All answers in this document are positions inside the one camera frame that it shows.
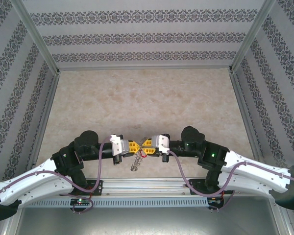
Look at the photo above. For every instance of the black usb hub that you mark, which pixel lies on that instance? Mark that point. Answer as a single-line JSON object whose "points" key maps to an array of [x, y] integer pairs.
{"points": [[214, 200], [81, 201]]}

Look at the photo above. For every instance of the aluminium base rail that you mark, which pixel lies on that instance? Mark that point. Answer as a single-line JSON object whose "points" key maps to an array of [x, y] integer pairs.
{"points": [[147, 186]]}

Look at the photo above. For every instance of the right black usb hub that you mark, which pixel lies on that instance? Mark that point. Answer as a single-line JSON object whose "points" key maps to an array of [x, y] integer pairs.
{"points": [[214, 200]]}

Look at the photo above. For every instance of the aluminium frame post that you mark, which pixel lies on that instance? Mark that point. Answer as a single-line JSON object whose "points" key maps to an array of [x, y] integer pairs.
{"points": [[34, 36], [253, 35]]}

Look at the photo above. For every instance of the small metal spring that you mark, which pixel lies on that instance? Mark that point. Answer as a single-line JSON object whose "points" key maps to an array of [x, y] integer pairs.
{"points": [[136, 162]]}

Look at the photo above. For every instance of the grey metal sheet shelf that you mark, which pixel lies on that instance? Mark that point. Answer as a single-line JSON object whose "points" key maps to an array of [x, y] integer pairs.
{"points": [[147, 221]]}

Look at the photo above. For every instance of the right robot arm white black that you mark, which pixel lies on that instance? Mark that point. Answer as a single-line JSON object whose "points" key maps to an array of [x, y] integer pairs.
{"points": [[257, 176]]}

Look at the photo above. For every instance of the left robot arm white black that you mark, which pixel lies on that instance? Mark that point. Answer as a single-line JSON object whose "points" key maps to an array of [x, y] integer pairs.
{"points": [[31, 186]]}

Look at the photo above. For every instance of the aluminium frame crossbar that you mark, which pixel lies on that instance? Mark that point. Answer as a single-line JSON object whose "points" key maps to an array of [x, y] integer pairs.
{"points": [[144, 67]]}

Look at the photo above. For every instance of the left black usb hub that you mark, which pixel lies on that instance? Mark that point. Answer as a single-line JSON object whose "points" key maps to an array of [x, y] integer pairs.
{"points": [[81, 201]]}

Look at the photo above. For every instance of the aluminium frame side rail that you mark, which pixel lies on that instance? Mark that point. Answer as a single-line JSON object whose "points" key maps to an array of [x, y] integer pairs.
{"points": [[247, 117], [45, 117]]}

